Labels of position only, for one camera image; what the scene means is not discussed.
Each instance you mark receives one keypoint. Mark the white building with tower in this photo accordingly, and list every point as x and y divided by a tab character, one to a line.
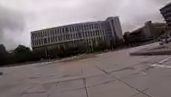
71	35

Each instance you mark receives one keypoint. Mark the grey stone slab plaza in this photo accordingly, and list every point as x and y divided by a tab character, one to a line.
90	84

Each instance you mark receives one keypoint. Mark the brown building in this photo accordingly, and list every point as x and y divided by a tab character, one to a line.
148	31

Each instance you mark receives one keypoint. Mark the row of dark trees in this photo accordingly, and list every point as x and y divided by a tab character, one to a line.
3	55

